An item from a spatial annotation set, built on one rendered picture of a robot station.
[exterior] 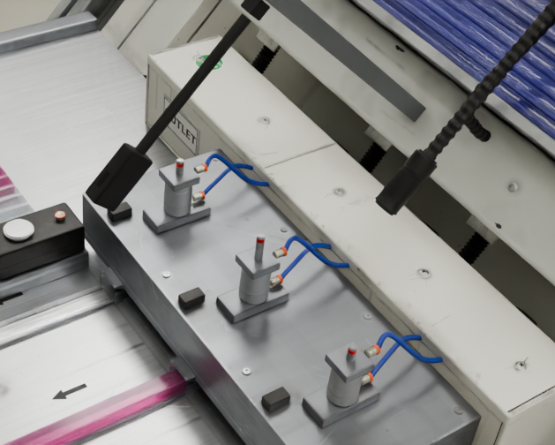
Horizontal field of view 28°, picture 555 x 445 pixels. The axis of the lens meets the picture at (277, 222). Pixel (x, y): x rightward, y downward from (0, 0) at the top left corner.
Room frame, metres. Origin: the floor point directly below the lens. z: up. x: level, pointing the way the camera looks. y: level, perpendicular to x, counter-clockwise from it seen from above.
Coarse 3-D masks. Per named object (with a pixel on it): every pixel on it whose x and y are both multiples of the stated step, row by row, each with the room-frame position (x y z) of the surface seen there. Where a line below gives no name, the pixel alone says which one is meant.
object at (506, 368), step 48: (192, 48) 1.04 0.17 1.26; (192, 96) 0.98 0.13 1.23; (240, 96) 0.99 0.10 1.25; (192, 144) 1.00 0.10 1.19; (240, 144) 0.93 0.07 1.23; (288, 144) 0.94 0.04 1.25; (336, 144) 0.96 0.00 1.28; (288, 192) 0.89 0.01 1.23; (336, 192) 0.90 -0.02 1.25; (336, 240) 0.85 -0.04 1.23; (384, 240) 0.86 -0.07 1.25; (432, 240) 0.87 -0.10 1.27; (384, 288) 0.82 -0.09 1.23; (432, 288) 0.83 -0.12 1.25; (480, 288) 0.84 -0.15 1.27; (432, 336) 0.79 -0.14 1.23; (480, 336) 0.80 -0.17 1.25; (528, 336) 0.80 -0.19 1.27; (480, 384) 0.76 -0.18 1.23; (528, 384) 0.77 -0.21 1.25; (480, 432) 0.77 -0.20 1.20; (528, 432) 0.77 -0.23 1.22
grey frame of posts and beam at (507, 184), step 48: (96, 0) 1.19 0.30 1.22; (240, 0) 1.04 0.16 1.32; (336, 0) 0.99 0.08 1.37; (288, 48) 1.00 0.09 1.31; (384, 48) 0.95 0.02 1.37; (432, 96) 0.91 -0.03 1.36; (480, 144) 0.87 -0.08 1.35; (528, 144) 0.85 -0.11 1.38; (480, 192) 0.86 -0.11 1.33; (528, 192) 0.84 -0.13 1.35; (528, 240) 0.82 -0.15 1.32
